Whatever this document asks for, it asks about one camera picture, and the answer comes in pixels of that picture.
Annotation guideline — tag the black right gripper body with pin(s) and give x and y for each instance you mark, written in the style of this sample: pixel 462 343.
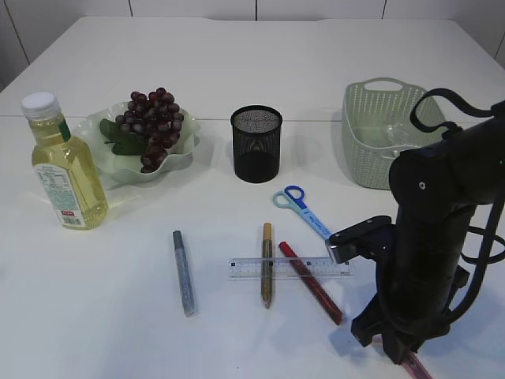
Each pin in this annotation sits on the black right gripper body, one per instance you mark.
pixel 408 309

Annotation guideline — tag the pink scissors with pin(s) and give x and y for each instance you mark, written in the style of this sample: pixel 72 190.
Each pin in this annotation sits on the pink scissors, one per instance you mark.
pixel 416 365

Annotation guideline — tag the blue capped scissors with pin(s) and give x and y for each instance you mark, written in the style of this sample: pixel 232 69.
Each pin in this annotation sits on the blue capped scissors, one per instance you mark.
pixel 293 198

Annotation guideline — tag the clear plastic sheet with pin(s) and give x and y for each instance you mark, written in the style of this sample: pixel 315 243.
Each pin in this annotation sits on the clear plastic sheet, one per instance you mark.
pixel 396 139

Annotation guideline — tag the purple artificial grape bunch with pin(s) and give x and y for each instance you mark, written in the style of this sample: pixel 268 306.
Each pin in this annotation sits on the purple artificial grape bunch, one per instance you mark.
pixel 148 129

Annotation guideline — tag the yellow tea bottle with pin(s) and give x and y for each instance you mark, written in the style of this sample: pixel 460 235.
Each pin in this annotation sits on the yellow tea bottle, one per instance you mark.
pixel 63 164

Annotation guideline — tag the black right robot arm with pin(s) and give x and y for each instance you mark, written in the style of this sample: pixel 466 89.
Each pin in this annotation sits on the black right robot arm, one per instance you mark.
pixel 438 189

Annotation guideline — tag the red glitter pen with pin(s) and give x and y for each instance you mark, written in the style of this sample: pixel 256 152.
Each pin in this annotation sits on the red glitter pen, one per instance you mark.
pixel 317 291

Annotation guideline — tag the clear plastic ruler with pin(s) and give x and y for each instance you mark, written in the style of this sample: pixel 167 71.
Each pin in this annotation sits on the clear plastic ruler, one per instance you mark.
pixel 321 268

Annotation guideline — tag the gold glitter pen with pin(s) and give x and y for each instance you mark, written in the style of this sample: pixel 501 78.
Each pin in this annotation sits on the gold glitter pen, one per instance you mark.
pixel 266 279

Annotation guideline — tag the green plastic woven basket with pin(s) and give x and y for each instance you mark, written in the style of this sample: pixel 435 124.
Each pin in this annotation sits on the green plastic woven basket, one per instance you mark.
pixel 367 106

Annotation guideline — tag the silver glitter pen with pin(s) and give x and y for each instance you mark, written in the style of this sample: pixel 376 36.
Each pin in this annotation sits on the silver glitter pen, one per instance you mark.
pixel 184 276

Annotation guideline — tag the black mesh pen holder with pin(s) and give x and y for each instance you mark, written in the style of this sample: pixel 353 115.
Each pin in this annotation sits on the black mesh pen holder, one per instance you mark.
pixel 256 143

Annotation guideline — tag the green wavy glass plate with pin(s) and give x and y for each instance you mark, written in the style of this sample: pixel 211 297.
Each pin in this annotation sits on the green wavy glass plate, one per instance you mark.
pixel 126 169

